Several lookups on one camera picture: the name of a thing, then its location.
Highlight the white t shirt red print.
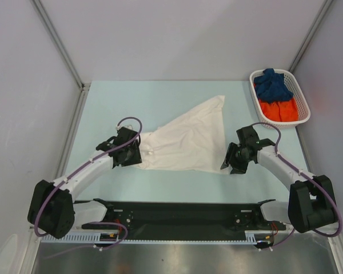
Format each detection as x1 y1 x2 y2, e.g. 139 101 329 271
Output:
136 95 229 174

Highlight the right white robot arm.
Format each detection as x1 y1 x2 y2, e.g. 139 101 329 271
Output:
221 125 343 237

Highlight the orange t shirt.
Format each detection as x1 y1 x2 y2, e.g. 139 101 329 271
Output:
258 98 298 122

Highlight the white plastic basket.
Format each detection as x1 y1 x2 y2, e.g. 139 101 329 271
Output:
249 69 311 129

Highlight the blue t shirt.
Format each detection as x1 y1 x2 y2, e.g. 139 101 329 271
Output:
253 68 293 103

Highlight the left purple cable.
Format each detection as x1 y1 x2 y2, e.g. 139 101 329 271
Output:
34 116 144 259

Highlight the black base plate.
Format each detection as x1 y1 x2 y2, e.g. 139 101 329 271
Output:
81 201 286 242

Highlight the right white cable duct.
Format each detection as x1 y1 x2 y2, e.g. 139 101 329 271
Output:
245 230 274 245

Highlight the white cable duct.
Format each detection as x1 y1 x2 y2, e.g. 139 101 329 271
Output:
41 232 121 244
245 230 274 245

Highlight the left white cable duct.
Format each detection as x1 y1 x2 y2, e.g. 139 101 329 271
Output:
41 232 121 244

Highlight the aluminium front rail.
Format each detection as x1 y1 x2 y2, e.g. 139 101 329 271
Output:
25 225 343 274

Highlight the right aluminium frame post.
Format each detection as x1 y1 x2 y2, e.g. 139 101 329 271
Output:
289 0 336 73

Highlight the aluminium frame post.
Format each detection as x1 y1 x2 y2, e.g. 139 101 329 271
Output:
289 0 336 73
30 0 84 90

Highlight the left aluminium frame post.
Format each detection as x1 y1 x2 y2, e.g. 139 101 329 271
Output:
30 0 84 90

